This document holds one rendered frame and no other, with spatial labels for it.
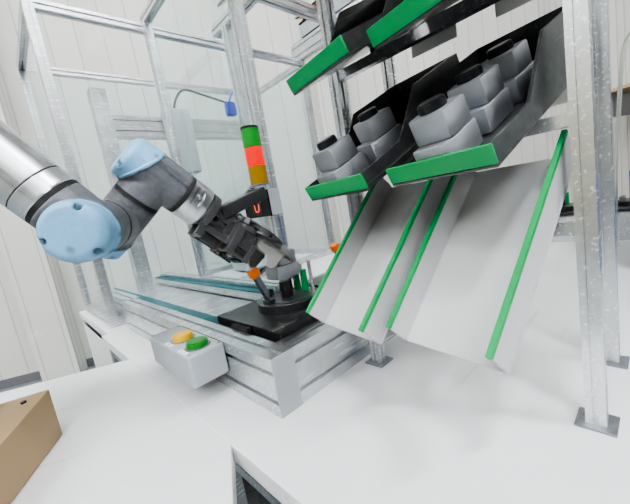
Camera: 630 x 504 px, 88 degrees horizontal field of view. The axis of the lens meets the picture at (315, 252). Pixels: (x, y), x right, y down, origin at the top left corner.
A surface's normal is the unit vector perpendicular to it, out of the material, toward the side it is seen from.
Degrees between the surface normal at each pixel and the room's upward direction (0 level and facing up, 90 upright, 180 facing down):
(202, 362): 90
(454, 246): 45
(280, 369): 90
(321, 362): 90
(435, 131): 115
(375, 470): 0
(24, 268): 90
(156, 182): 107
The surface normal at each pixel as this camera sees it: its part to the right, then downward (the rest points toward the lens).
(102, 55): 0.27, 0.10
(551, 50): 0.55, 0.03
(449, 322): -0.70, -0.53
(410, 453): -0.17, -0.98
